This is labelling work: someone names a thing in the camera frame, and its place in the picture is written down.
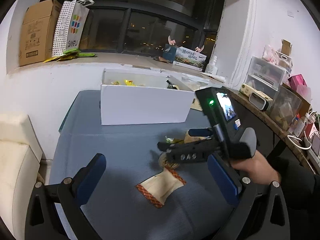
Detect dark side table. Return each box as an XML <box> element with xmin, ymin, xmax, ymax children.
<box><xmin>228</xmin><ymin>89</ymin><xmax>319</xmax><ymax>174</ymax></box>

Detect white spray bottle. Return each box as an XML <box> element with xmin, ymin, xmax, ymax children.
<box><xmin>205</xmin><ymin>55</ymin><xmax>217</xmax><ymax>75</ymax></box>

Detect clear plastic drawer unit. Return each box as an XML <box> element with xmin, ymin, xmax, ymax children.
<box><xmin>245</xmin><ymin>56</ymin><xmax>286</xmax><ymax>98</ymax></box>

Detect green snack packets on sill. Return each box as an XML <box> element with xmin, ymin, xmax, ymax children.
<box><xmin>44</xmin><ymin>49</ymin><xmax>97</xmax><ymax>63</ymax></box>

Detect cream sofa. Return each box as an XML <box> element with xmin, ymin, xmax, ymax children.
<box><xmin>1</xmin><ymin>113</ymin><xmax>43</xmax><ymax>239</ymax></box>

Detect rolled white paper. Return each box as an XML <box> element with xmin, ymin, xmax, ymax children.
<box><xmin>201</xmin><ymin>73</ymin><xmax>226</xmax><ymax>83</ymax></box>

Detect white small device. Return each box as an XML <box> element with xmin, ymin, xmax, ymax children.
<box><xmin>248</xmin><ymin>92</ymin><xmax>271</xmax><ymax>112</ymax></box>

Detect white open storage box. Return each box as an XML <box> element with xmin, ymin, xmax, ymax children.
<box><xmin>100</xmin><ymin>68</ymin><xmax>195</xmax><ymax>126</ymax></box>

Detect pink box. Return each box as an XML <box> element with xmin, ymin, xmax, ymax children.
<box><xmin>288</xmin><ymin>74</ymin><xmax>308</xmax><ymax>89</ymax></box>

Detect brown small cake packet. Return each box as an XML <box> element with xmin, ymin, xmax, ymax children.
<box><xmin>136</xmin><ymin>168</ymin><xmax>187</xmax><ymax>209</ymax></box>

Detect clear plastic container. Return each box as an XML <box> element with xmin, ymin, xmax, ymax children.
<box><xmin>269</xmin><ymin>86</ymin><xmax>302</xmax><ymax>131</ymax></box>

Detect yellow box on side table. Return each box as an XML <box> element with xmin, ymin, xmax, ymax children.
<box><xmin>239</xmin><ymin>83</ymin><xmax>273</xmax><ymax>102</ymax></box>

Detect printed landscape tissue box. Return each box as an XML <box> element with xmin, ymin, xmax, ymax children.
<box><xmin>162</xmin><ymin>44</ymin><xmax>207</xmax><ymax>72</ymax></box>

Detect jelly cup with cartoon lid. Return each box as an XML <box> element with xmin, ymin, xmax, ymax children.
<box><xmin>165</xmin><ymin>136</ymin><xmax>184</xmax><ymax>144</ymax></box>

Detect brown cardboard box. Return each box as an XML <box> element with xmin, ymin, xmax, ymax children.
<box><xmin>19</xmin><ymin>0</ymin><xmax>61</xmax><ymax>67</ymax></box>

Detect person's right hand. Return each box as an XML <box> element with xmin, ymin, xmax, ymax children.
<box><xmin>231</xmin><ymin>150</ymin><xmax>281</xmax><ymax>185</ymax></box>

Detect black yellow snack packet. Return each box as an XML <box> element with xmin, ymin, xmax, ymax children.
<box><xmin>167</xmin><ymin>80</ymin><xmax>179</xmax><ymax>90</ymax></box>

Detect clear waffle cracker pack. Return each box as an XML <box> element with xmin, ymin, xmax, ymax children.
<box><xmin>158</xmin><ymin>152</ymin><xmax>179</xmax><ymax>170</ymax></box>

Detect white SANFU shopping bag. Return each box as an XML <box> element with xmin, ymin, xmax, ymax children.
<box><xmin>52</xmin><ymin>0</ymin><xmax>94</xmax><ymax>57</ymax></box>

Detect yellow small snack packet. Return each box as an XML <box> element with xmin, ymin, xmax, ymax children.
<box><xmin>124</xmin><ymin>80</ymin><xmax>135</xmax><ymax>86</ymax></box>

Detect brown wrapper on sill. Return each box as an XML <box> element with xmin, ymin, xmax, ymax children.
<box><xmin>153</xmin><ymin>56</ymin><xmax>170</xmax><ymax>63</ymax></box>

